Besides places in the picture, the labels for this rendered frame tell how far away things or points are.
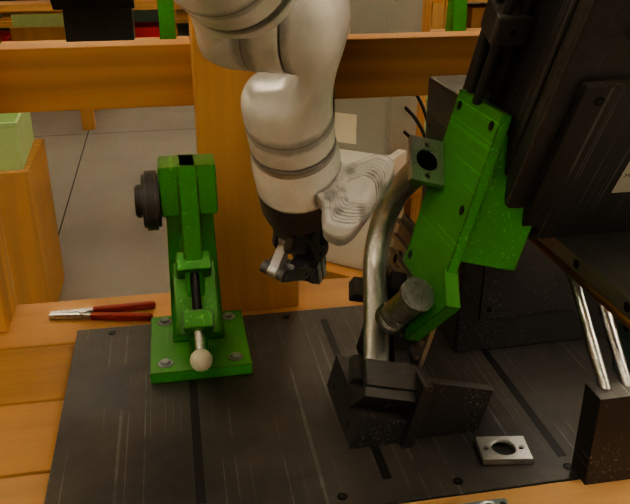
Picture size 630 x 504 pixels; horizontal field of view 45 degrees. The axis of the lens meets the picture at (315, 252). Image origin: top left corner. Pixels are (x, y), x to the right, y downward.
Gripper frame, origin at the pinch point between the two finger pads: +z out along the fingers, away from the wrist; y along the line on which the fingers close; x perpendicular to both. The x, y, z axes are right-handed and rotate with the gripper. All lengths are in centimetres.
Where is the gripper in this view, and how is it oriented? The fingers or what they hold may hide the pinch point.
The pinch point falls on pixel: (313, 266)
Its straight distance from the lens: 77.3
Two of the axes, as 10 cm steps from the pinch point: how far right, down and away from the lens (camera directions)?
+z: 0.9, 5.5, 8.3
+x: 8.5, 4.0, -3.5
